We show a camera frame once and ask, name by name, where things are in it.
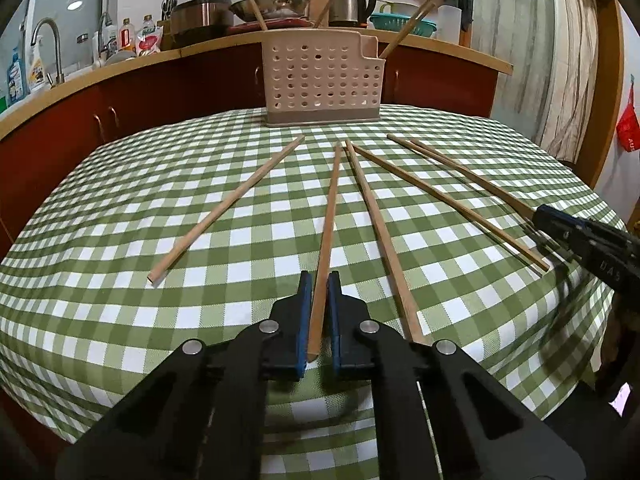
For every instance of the tall white plastic container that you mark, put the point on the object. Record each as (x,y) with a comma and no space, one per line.
(448,22)

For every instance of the white spray bottle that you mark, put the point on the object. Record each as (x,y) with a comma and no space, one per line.
(36,67)

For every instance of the small steel tap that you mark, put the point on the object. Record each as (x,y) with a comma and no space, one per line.
(104,35)

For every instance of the single wooden chopstick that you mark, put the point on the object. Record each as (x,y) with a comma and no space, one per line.
(460,177)
(327,240)
(475,174)

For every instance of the red induction cooker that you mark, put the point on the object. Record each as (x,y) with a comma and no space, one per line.
(285,24)

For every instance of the dark rice cooker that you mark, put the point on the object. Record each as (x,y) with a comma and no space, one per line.
(200,17)

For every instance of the steel kitchen faucet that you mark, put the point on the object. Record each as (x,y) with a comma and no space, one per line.
(47,45)

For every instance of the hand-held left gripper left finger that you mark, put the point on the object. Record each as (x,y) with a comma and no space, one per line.
(302,330)

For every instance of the sliding glass door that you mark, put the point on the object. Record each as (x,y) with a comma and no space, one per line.
(520,60)

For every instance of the clear plastic bottle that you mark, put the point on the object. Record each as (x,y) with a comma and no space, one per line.
(147,22)

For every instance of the pink perforated utensil holder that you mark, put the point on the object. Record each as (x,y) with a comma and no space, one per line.
(320,80)

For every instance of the cooking oil bottle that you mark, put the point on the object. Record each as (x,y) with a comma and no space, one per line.
(126,34)

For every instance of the red and white packet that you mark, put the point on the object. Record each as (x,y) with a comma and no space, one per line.
(148,41)

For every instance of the wooden knife block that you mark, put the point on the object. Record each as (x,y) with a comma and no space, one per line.
(165,32)

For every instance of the striped curtain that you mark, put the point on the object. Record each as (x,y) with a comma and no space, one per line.
(570,60)

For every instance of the steel electric kettle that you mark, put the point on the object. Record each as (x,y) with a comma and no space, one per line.
(352,2)

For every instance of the red plastic bag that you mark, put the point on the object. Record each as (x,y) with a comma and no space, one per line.
(630,127)

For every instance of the group of wooden chopsticks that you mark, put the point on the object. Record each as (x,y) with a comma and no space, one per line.
(225,209)

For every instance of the blue dish soap bottle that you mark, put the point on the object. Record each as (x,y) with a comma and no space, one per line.
(15,77)

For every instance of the green checked tablecloth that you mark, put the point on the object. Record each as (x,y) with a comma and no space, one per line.
(150,340)

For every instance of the wooden kitchen countertop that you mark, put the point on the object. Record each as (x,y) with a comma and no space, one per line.
(450,52)

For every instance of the teal plastic colander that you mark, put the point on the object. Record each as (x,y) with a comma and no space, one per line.
(395,24)

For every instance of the white plates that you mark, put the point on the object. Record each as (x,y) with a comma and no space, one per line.
(120,55)

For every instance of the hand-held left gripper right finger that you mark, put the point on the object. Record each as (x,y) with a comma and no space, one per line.
(334,330)

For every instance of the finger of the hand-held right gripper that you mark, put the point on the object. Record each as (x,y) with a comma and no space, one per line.
(550,214)
(562,242)

